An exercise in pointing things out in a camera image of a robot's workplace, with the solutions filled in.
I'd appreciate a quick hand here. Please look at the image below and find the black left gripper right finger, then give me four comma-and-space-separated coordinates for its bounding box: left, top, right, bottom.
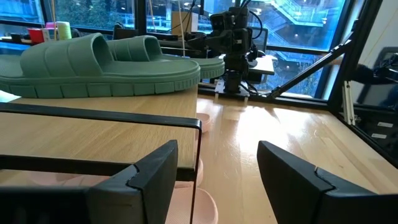
256, 140, 398, 224

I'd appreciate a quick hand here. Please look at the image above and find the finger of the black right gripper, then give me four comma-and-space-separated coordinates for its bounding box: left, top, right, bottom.
186, 32, 208, 51

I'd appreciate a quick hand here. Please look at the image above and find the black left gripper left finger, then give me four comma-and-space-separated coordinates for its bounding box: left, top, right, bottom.
86, 139, 179, 224

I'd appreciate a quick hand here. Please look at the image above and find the green rubber slide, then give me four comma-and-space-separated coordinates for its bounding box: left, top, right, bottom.
106, 34, 226, 80
0, 32, 201, 100

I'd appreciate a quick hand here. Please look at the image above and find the pink rubber slide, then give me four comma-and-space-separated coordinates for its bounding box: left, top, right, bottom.
30, 157, 219, 224
195, 112, 213, 134

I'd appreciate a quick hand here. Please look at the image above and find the brown cardboard box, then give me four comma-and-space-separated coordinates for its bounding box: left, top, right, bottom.
170, 11, 200, 37

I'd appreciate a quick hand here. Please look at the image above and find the small white background table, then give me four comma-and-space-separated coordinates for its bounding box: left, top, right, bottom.
246, 55, 276, 85

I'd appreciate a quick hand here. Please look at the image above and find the black office chair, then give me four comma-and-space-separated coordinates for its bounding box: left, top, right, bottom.
112, 22, 138, 40

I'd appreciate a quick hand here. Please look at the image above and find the red cup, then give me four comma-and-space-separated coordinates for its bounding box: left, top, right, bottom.
27, 27, 45, 45

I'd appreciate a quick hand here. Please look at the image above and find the yellow hanging rope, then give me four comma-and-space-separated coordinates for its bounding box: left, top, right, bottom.
50, 0, 57, 32
178, 0, 187, 57
148, 0, 157, 32

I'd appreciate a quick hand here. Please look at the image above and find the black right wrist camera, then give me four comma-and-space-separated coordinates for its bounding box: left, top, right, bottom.
209, 11, 233, 32

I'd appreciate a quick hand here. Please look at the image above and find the wooden shelf black metal frame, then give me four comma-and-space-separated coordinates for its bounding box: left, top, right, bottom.
0, 85, 203, 224

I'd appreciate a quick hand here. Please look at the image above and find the white metal bracket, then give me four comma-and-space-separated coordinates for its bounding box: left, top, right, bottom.
341, 80, 358, 126

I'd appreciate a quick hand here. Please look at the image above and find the black metal rig frame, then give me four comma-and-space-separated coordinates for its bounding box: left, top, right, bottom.
269, 0, 398, 169

